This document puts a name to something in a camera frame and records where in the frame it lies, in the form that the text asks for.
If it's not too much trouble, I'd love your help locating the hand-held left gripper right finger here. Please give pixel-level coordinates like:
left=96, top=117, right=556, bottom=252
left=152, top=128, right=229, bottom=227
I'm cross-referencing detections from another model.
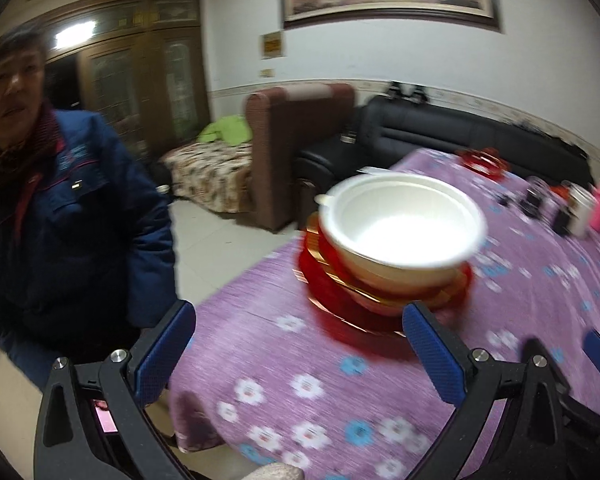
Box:
left=402, top=301, right=576, bottom=480

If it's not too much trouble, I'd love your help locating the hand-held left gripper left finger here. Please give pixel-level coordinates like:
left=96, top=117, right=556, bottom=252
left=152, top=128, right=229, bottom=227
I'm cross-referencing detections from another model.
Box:
left=34, top=300, right=197, bottom=480

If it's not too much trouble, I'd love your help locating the large red glass plate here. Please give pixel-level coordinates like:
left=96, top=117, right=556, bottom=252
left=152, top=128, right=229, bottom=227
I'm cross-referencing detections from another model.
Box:
left=297, top=225, right=473, bottom=333

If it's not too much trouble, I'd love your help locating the white paper bowl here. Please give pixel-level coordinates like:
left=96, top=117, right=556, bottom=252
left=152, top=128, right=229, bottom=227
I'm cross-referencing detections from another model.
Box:
left=316, top=174, right=488, bottom=267

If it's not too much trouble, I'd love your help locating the purple floral tablecloth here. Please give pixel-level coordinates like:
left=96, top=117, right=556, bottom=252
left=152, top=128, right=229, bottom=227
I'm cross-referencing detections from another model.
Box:
left=167, top=149, right=600, bottom=480

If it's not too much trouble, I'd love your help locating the dark small jar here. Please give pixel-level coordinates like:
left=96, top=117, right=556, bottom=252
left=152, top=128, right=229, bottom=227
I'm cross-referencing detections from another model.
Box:
left=552, top=205, right=573, bottom=236

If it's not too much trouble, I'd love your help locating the white cylindrical container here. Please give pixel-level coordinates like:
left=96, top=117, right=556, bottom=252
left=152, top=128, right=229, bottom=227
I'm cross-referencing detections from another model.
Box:
left=567, top=184, right=598, bottom=238

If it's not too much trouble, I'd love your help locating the black glass teapot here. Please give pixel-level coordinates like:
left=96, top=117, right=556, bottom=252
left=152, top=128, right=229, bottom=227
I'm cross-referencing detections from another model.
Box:
left=520, top=176, right=546, bottom=218

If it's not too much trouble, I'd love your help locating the patterned brown blanket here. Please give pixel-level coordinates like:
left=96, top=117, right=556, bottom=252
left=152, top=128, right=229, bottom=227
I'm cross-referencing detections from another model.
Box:
left=160, top=141, right=255, bottom=213

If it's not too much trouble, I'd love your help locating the red scalloped glass plate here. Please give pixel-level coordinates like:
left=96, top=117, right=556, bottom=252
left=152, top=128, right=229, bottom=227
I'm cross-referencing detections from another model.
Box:
left=457, top=147, right=510, bottom=178

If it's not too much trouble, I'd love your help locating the black leather sofa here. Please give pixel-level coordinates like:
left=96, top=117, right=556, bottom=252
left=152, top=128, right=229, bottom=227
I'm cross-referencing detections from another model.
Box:
left=294, top=95, right=595, bottom=221

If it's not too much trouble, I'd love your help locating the brown armchair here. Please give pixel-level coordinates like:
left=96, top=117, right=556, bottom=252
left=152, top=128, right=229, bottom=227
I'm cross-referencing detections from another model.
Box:
left=244, top=82, right=356, bottom=233

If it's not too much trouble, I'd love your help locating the green cloth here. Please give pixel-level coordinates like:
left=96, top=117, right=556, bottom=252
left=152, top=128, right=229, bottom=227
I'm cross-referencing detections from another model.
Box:
left=197, top=114, right=253, bottom=145

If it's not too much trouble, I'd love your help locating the wooden glass-door cabinet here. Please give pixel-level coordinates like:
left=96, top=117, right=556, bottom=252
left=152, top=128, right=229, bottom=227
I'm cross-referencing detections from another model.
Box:
left=45, top=0, right=211, bottom=146

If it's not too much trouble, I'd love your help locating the yellow wall sign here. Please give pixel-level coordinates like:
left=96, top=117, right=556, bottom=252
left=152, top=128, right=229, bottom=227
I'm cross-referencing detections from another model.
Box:
left=260, top=31, right=285, bottom=59

